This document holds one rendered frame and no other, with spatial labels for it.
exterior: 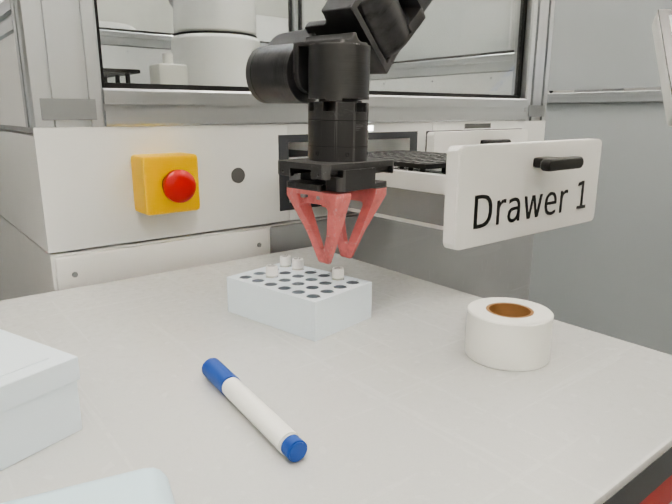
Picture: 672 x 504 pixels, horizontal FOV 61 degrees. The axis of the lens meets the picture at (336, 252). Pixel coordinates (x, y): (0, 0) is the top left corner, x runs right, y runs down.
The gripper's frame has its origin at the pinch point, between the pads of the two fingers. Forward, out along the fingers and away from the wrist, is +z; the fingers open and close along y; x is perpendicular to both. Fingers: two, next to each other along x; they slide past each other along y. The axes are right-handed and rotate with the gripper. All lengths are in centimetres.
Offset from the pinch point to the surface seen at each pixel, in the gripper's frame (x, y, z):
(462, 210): 7.2, -11.9, -3.7
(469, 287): -18, -63, 21
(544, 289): -54, -200, 60
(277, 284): -3.2, 5.0, 3.0
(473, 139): -17, -58, -9
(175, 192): -22.4, 3.7, -4.0
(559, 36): -58, -199, -45
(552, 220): 10.3, -29.2, -0.9
